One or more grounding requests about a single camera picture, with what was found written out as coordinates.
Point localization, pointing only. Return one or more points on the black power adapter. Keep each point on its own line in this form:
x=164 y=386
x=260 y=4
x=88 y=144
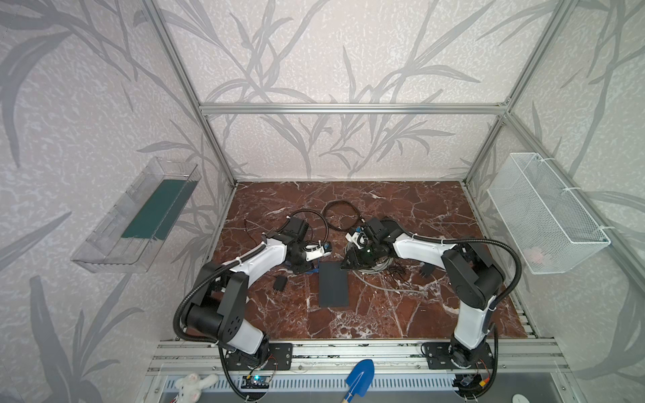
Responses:
x=427 y=270
x=280 y=283

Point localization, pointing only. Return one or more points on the clear plastic wall bin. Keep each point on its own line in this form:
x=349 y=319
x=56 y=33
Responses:
x=128 y=239

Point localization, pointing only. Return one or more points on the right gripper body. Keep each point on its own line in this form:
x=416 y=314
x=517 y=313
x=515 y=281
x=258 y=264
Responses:
x=364 y=254

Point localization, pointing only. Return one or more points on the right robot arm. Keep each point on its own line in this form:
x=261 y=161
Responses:
x=474 y=275

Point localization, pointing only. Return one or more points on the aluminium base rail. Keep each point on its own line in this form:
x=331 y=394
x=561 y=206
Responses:
x=339 y=356

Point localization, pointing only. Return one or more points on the white wire mesh basket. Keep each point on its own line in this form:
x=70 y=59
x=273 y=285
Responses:
x=552 y=229

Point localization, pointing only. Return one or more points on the white plush bunny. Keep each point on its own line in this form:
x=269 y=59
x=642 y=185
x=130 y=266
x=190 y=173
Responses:
x=190 y=388

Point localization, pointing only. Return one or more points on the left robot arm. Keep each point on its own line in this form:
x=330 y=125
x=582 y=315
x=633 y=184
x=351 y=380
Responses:
x=213 y=311

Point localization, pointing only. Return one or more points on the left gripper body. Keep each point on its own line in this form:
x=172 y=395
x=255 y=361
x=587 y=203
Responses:
x=304 y=260

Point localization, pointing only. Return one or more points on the blue toy shovel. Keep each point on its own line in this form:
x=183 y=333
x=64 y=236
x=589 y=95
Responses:
x=359 y=380

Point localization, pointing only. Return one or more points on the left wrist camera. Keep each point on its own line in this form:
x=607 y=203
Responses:
x=316 y=252

